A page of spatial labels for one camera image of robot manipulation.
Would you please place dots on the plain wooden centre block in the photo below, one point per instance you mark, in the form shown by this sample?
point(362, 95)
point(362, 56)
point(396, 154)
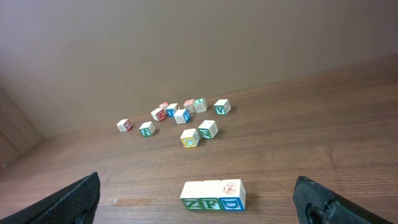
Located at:
point(182, 116)

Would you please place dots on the green Z letter block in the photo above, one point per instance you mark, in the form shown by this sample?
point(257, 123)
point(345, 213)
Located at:
point(208, 129)

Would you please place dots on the green V letter block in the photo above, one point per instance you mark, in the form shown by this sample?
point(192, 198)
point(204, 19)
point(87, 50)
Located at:
point(222, 107)

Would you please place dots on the green edged block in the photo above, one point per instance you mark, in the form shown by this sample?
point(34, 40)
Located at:
point(147, 129)
point(190, 196)
point(210, 192)

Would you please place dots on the red letter block top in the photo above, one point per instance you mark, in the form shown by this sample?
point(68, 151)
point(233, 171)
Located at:
point(164, 105)

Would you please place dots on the green A letter block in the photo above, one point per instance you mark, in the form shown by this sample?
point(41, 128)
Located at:
point(200, 105)

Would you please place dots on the blue edged wooden block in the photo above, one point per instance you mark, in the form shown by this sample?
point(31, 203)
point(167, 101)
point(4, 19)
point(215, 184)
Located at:
point(232, 195)

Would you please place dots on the red edged wooden block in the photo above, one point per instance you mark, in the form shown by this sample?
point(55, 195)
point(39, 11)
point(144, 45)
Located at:
point(159, 114)

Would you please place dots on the plain block far left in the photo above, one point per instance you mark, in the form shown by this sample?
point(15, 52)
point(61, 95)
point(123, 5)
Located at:
point(124, 125)

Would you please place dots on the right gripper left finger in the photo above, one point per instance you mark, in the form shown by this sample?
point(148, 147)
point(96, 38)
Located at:
point(74, 204)

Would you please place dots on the blue X letter block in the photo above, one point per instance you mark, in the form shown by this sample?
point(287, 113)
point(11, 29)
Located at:
point(171, 109)

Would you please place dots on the red number nine block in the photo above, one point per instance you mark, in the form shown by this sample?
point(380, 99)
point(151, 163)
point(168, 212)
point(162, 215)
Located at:
point(189, 105)

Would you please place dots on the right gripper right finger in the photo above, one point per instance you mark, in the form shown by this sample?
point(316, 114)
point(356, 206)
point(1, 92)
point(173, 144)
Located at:
point(316, 204)

